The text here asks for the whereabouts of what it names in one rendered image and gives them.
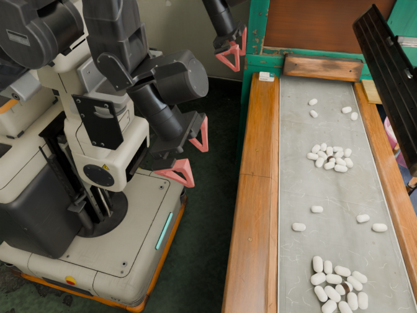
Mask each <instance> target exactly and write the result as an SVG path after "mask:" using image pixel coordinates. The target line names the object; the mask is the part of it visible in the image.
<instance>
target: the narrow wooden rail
mask: <svg viewBox="0 0 417 313"><path fill-rule="evenodd" d="M352 88H353V91H354V95H355V97H356V101H357V105H358V108H359V112H360V114H361V118H362V122H363V124H364V128H365V132H366V135H367V139H368V141H369V145H370V149H371V152H372V156H373V158H374V162H375V166H376V169H377V172H378V175H379V179H380V183H381V185H382V189H383V193H384V196H385V200H386V202H387V206H388V210H389V213H390V217H391V220H392V223H393V227H394V229H395V233H396V236H397V240H398V244H399V247H400V250H401V254H402V257H403V261H404V264H405V267H406V271H407V274H408V277H409V280H410V284H411V288H412V291H413V294H414V297H415V301H416V305H417V217H416V214H415V211H414V209H413V206H412V203H411V201H410V198H409V195H408V193H407V191H406V188H405V184H404V181H403V178H402V176H401V173H400V170H399V167H398V165H397V161H396V159H395V156H394V154H393V151H392V148H391V146H390V142H389V141H388V137H387V134H386V132H385V129H384V127H383V123H382V121H381V118H380V116H379V112H378V110H377V107H376V105H375V104H373V103H368V102H367V99H366V96H365V93H364V90H363V87H362V84H361V82H360V81H358V82H353V84H352Z"/></svg>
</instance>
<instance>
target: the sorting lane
mask: <svg viewBox="0 0 417 313"><path fill-rule="evenodd" d="M312 99H316V100H317V103H316V104H314V105H312V106H311V105H309V102H310V101H311V100H312ZM345 107H351V112H348V113H345V114H344V113H342V109H343V108H345ZM310 111H315V112H316V113H317V114H318V116H317V117H313V116H312V115H310ZM353 112H356V113H357V114H358V116H357V119H356V120H352V119H351V114H352V113H353ZM322 143H325V144H326V148H328V147H332V148H333V147H342V148H343V153H344V152H345V150H346V149H347V148H349V149H351V154H350V156H349V157H345V156H344V155H343V156H342V157H341V159H342V160H344V159H345V158H350V159H351V161H352V162H353V167H352V168H348V167H347V166H346V167H347V171H346V172H340V171H336V170H335V169H334V167H333V168H331V169H328V170H326V169H325V168H324V165H325V164H326V163H329V161H328V159H326V160H324V162H323V164H322V166H321V167H316V165H315V163H316V161H317V160H312V159H309V158H307V154H308V153H312V148H313V147H314V146H315V145H319V146H320V147H321V144H322ZM336 165H337V163H336V162H334V166H336ZM313 206H321V207H322V208H323V211H322V212H312V210H311V208H312V207H313ZM364 214H367V215H368V216H369V218H370V219H369V220H368V221H367V222H358V221H357V216H359V215H364ZM294 223H301V224H305V226H306V229H305V230H304V231H299V230H294V229H293V228H292V225H293V224H294ZM374 224H385V225H386V226H387V230H386V231H384V232H376V231H374V230H373V228H372V226H373V225H374ZM315 256H319V257H321V259H322V261H323V270H322V272H321V273H324V274H325V276H326V275H327V274H326V273H325V271H324V262H325V261H330V262H331V263H332V274H336V275H339V274H337V273H336V272H335V270H334V269H335V267H336V266H342V267H345V268H348V269H349V270H350V272H351V274H350V276H352V272H353V271H358V272H360V273H361V274H363V275H364V276H366V277H367V282H366V283H361V282H360V283H361V284H362V289H361V290H360V291H357V290H355V289H354V288H352V291H351V292H350V293H354V294H356V296H357V295H358V294H359V293H360V292H364V293H366V294H367V296H368V307H367V308H366V309H361V308H360V307H359V306H358V308H357V309H356V310H352V313H417V305H416V301H415V297H414V294H413V291H412V288H411V284H410V280H409V277H408V274H407V271H406V267H405V264H404V261H403V257H402V254H401V250H400V247H399V244H398V240H397V236H396V233H395V229H394V227H393V223H392V220H391V217H390V213H389V210H388V206H387V202H386V200H385V196H384V193H383V189H382V185H381V183H380V179H379V175H378V172H377V169H376V166H375V162H374V158H373V156H372V152H371V149H370V145H369V141H368V139H367V135H366V132H365V128H364V124H363V122H362V118H361V114H360V112H359V108H358V105H357V101H356V97H355V95H354V91H353V88H352V85H343V84H331V83H317V82H310V81H297V80H289V79H280V88H279V204H278V263H277V313H323V312H322V310H321V308H322V306H323V305H324V304H325V303H326V302H327V301H328V300H331V299H330V298H329V297H328V296H327V297H328V298H327V301H325V302H322V301H320V300H319V298H318V296H317V295H316V293H315V287H316V286H321V287H322V288H323V290H324V289H325V287H326V286H331V287H332V288H333V289H335V288H336V286H337V284H333V283H328V282H327V281H326V280H325V281H324V282H322V283H320V284H318V285H314V284H312V283H311V281H310V278H311V277H312V276H313V275H314V274H317V272H316V271H315V270H314V269H313V258H314V257H315ZM339 276H340V277H341V278H342V282H341V283H343V282H347V278H348V277H345V276H341V275H339Z"/></svg>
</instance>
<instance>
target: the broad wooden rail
mask: <svg viewBox="0 0 417 313"><path fill-rule="evenodd" d="M259 74H260V73H257V72H253V75H252V81H251V90H250V95H249V104H248V113H247V118H246V128H245V133H244V142H243V151H242V157H241V166H240V175H239V180H238V189H237V195H236V204H235V213H234V218H233V227H232V233H231V242H230V251H229V256H228V266H227V271H226V280H225V289H224V295H223V304H222V313H277V263H278V204H279V88H280V80H279V78H278V77H277V76H276V75H275V74H274V81H261V80H259Z"/></svg>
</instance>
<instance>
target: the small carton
mask: <svg viewBox="0 0 417 313"><path fill-rule="evenodd" d="M259 80H261V81H274V73H266V72H260V74H259Z"/></svg>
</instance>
